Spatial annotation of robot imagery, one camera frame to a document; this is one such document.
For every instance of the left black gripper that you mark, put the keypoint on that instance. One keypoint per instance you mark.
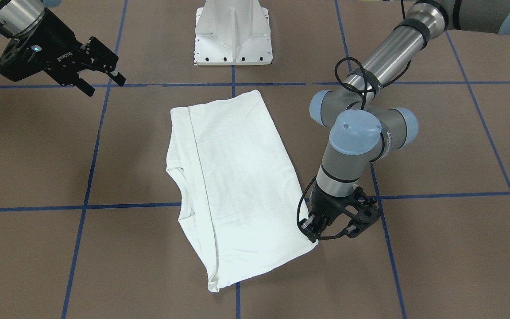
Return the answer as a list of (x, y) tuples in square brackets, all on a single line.
[(325, 203)]

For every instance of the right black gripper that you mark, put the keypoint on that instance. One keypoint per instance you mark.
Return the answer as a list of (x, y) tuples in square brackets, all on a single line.
[(57, 51)]

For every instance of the white printed t-shirt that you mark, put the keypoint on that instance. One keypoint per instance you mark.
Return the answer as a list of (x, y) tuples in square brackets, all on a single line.
[(240, 192)]

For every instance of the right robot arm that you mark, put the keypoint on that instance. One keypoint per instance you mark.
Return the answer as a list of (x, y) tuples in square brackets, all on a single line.
[(17, 17)]

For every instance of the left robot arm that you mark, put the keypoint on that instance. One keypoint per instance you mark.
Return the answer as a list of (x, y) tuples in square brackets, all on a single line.
[(361, 133)]

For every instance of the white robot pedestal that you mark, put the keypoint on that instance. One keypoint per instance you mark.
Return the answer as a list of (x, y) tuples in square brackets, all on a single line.
[(232, 33)]

